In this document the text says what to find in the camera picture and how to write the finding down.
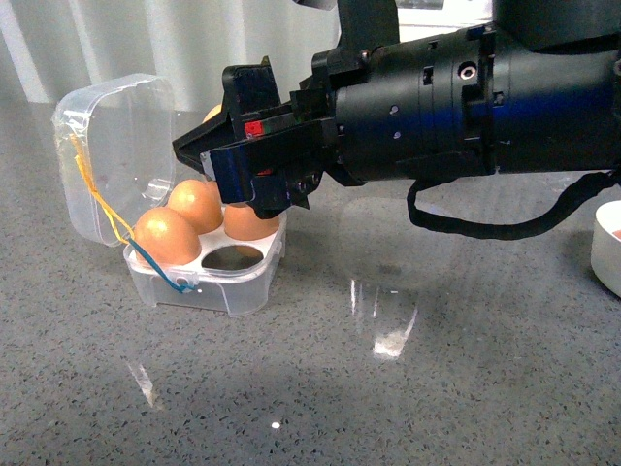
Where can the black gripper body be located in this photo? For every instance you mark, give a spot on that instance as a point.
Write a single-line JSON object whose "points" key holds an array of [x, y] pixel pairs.
{"points": [[383, 109]]}

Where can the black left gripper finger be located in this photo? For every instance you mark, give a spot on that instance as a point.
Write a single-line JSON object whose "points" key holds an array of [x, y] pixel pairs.
{"points": [[251, 96]]}

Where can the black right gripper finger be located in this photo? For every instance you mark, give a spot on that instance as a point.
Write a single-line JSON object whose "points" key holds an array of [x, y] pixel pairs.
{"points": [[271, 164]]}

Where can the clear plastic egg box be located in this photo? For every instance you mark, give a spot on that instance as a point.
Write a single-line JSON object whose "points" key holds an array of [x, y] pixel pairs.
{"points": [[126, 127]]}

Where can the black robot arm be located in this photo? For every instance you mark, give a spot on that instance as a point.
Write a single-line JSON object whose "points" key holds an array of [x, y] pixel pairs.
{"points": [[536, 89]]}

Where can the brown egg back right box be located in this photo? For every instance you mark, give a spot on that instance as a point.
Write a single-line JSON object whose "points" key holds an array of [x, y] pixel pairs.
{"points": [[242, 223]]}

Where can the brown egg box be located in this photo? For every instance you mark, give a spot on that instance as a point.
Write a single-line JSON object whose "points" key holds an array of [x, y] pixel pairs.
{"points": [[242, 223], [198, 201], [167, 237]]}

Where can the brown egg back left box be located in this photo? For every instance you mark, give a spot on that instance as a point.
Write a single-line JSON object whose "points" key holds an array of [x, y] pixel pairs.
{"points": [[198, 201]]}

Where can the brown egg front left box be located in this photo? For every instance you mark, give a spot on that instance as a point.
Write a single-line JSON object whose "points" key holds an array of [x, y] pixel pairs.
{"points": [[167, 237]]}

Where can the blue rubber band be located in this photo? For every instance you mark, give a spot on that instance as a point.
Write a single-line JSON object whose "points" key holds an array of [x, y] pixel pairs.
{"points": [[178, 287]]}

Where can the yellow rubber band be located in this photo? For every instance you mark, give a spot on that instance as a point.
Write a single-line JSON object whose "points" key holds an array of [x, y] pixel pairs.
{"points": [[121, 229]]}

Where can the white bowl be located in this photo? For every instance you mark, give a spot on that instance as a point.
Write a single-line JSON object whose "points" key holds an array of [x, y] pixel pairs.
{"points": [[605, 251]]}

